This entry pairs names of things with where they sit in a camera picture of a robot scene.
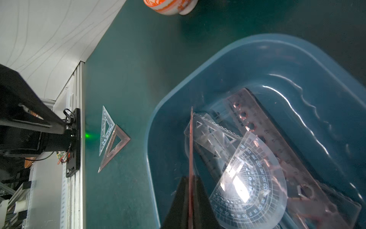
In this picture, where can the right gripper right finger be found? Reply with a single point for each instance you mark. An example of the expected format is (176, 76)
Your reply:
(203, 215)

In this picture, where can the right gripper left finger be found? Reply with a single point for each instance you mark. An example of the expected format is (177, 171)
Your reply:
(177, 217)

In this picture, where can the brown small triangle ruler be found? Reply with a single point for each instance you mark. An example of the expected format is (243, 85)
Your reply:
(190, 200)

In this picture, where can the clear protractor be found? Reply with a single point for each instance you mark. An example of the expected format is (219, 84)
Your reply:
(252, 191)

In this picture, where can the short clear stencil ruler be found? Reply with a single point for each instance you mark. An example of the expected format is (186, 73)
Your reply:
(219, 141)

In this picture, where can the brown tall triangle ruler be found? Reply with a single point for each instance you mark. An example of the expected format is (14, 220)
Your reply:
(119, 139)

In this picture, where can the brown stencil ruler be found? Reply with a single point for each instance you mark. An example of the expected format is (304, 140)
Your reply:
(310, 204)

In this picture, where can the clear small triangle ruler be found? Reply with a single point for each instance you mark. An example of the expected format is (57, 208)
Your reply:
(107, 127)

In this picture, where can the blue plastic storage box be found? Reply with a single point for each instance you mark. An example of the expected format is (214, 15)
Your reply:
(319, 107)

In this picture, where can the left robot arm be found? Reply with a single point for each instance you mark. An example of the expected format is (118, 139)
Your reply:
(28, 126)

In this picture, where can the orange patterned bowl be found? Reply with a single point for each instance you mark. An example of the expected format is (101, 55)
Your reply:
(171, 7)

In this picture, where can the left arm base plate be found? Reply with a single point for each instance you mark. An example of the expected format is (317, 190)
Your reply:
(74, 143)

